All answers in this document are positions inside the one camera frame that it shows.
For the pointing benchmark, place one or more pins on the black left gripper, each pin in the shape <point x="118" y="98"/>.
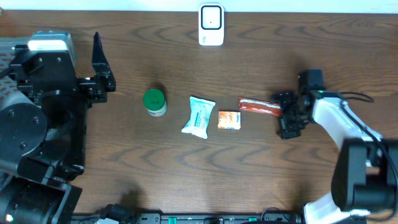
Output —
<point x="89" y="91"/>

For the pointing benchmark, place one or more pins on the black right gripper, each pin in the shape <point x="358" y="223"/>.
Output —
<point x="288" y="127"/>

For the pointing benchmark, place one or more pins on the red snack bar wrapper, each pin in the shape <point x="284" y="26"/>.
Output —
<point x="259" y="106"/>

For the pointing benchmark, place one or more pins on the green lid jar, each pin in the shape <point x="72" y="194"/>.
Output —
<point x="155" y="102"/>

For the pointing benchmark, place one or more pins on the orange small packet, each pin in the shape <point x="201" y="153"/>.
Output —
<point x="229" y="120"/>

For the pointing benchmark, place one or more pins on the teal snack packet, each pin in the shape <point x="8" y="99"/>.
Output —
<point x="199" y="117"/>

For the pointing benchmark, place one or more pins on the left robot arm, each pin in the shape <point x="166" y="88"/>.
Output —
<point x="44" y="107"/>

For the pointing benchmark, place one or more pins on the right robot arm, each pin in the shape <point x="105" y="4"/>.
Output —
<point x="365" y="177"/>

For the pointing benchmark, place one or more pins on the white barcode scanner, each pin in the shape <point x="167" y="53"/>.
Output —
<point x="211" y="24"/>

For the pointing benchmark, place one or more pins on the grey plastic basket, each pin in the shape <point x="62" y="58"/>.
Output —
<point x="10" y="95"/>

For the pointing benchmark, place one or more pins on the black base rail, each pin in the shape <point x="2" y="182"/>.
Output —
<point x="116" y="213"/>

